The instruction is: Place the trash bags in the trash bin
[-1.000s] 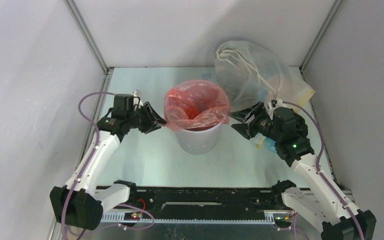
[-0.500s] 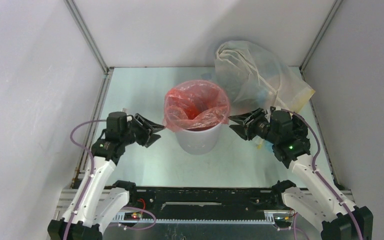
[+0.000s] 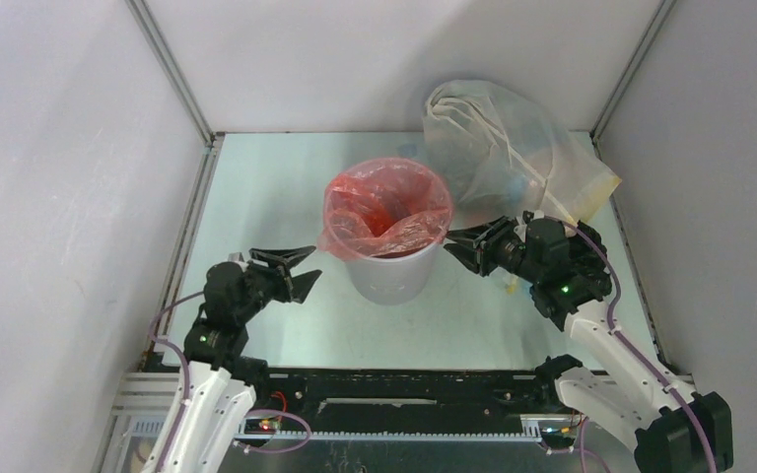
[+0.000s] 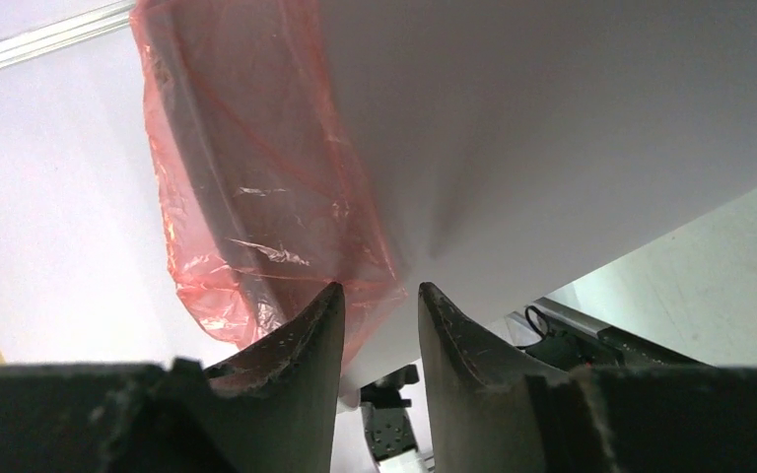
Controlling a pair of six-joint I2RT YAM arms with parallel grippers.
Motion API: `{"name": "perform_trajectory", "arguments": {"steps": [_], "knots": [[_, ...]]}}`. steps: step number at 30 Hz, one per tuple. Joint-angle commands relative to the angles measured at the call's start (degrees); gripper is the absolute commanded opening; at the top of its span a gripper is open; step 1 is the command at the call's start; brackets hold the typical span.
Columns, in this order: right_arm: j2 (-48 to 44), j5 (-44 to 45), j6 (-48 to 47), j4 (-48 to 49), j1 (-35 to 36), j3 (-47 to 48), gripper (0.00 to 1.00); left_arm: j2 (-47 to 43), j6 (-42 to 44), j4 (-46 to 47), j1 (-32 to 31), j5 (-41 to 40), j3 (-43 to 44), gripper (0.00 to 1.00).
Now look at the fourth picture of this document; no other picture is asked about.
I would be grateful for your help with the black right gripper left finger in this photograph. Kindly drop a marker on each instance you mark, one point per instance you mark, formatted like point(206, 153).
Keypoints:
point(268, 408)

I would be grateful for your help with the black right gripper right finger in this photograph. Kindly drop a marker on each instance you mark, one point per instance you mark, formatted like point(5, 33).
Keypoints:
point(493, 408)

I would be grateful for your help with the red plastic trash bag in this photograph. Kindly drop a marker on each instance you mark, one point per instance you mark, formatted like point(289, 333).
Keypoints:
point(264, 200)

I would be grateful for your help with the white plastic trash bin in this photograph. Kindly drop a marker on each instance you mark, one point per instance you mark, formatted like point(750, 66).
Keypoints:
point(515, 146)

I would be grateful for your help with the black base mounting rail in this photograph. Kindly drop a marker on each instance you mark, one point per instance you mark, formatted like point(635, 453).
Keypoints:
point(565, 338)

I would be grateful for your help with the right aluminium corner post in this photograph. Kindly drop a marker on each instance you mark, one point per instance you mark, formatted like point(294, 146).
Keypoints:
point(106, 19)

